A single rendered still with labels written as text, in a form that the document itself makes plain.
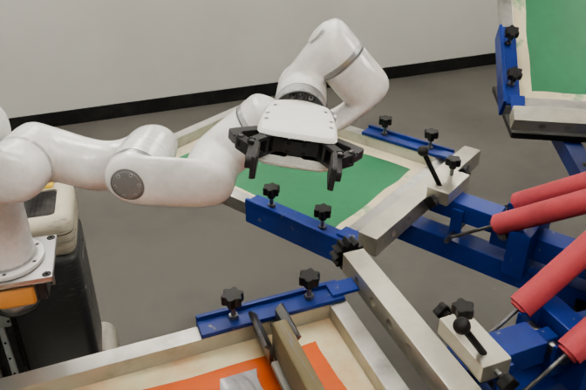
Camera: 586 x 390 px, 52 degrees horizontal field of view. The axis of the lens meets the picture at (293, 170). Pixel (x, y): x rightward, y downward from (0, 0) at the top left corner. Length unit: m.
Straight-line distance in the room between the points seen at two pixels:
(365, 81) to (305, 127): 0.17
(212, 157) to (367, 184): 0.90
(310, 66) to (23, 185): 0.46
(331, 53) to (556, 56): 1.30
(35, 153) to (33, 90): 3.68
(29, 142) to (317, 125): 0.46
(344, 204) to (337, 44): 0.84
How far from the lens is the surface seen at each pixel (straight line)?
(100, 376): 1.20
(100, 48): 4.58
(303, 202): 1.63
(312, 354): 1.20
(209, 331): 1.18
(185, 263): 3.03
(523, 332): 1.19
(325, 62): 0.86
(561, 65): 2.05
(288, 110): 0.77
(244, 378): 1.15
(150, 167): 0.90
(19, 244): 1.17
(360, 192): 1.69
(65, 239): 1.79
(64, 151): 1.02
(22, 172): 0.97
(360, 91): 0.87
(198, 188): 0.89
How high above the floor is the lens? 1.81
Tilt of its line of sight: 28 degrees down
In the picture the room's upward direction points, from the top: straight up
